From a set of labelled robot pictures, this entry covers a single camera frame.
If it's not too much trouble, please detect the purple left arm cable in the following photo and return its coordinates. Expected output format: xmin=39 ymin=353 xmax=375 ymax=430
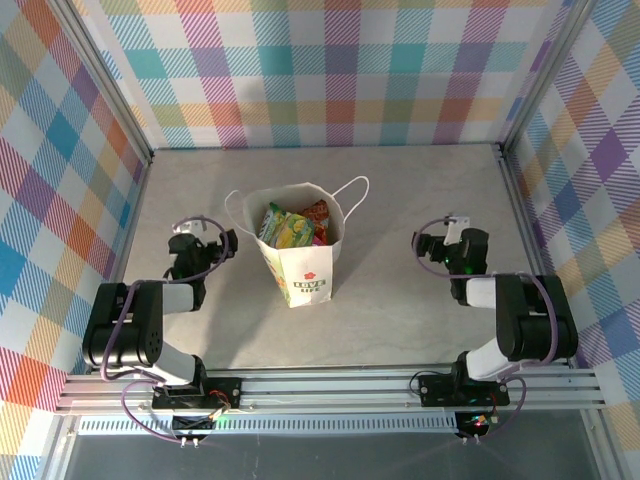
xmin=101 ymin=214 xmax=232 ymax=446

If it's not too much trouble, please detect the white perforated cable tray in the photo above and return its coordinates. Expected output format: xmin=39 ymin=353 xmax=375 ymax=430
xmin=77 ymin=417 xmax=461 ymax=435

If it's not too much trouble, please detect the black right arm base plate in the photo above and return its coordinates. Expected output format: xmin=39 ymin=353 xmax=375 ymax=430
xmin=417 ymin=372 xmax=511 ymax=407

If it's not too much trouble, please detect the aluminium side rail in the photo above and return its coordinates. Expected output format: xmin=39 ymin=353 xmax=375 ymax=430
xmin=494 ymin=142 xmax=576 ymax=371
xmin=84 ymin=149 xmax=156 ymax=376

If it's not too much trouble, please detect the orange red snack packet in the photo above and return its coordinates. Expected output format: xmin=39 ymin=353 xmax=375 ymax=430
xmin=299 ymin=198 xmax=331 ymax=237

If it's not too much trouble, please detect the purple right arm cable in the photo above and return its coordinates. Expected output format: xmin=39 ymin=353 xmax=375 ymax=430
xmin=410 ymin=219 xmax=560 ymax=446

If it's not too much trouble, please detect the white paper bag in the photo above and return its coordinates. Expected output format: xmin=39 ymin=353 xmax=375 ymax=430
xmin=223 ymin=174 xmax=371 ymax=310

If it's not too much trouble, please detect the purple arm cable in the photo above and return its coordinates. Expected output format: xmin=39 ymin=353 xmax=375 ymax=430
xmin=410 ymin=219 xmax=560 ymax=446
xmin=101 ymin=214 xmax=232 ymax=446

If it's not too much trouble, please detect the aluminium frame post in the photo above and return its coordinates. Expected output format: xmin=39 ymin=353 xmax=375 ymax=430
xmin=49 ymin=0 xmax=154 ymax=164
xmin=497 ymin=0 xmax=601 ymax=151

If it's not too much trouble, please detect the yellow green snack packet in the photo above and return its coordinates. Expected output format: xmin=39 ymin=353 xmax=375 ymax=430
xmin=257 ymin=201 xmax=317 ymax=250

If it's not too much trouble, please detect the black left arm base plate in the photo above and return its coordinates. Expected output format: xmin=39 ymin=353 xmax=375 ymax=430
xmin=151 ymin=372 xmax=244 ymax=409

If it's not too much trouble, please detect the small black controller board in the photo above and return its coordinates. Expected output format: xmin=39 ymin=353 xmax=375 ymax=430
xmin=171 ymin=413 xmax=217 ymax=435
xmin=457 ymin=412 xmax=494 ymax=437

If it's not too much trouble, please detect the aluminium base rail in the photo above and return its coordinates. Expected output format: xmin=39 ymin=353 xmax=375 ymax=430
xmin=54 ymin=367 xmax=609 ymax=415

